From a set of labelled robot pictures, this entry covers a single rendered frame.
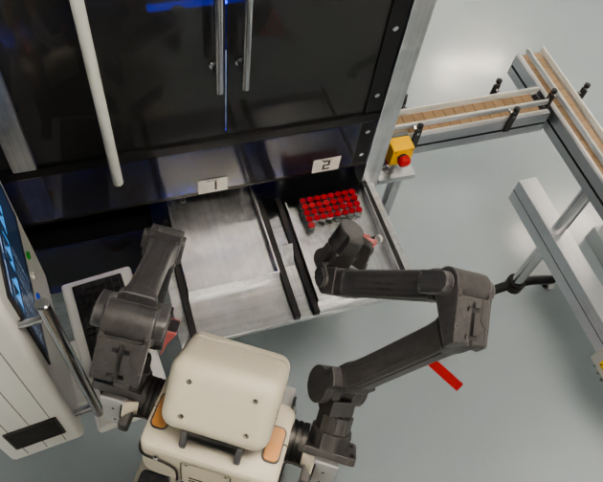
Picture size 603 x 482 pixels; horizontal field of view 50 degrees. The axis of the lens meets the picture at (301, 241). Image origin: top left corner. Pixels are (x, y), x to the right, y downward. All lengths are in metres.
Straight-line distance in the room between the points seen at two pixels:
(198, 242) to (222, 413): 0.80
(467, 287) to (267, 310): 0.84
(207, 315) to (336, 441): 0.62
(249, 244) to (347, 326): 1.00
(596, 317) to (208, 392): 1.66
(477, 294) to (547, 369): 1.92
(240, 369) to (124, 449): 1.45
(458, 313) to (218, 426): 0.48
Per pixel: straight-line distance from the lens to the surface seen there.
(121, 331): 0.99
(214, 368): 1.19
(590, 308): 2.54
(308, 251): 1.90
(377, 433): 2.65
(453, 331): 1.05
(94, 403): 1.62
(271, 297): 1.82
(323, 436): 1.33
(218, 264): 1.87
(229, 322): 1.78
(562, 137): 2.44
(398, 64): 1.71
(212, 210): 1.97
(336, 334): 2.77
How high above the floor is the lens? 2.50
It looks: 57 degrees down
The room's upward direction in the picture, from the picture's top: 11 degrees clockwise
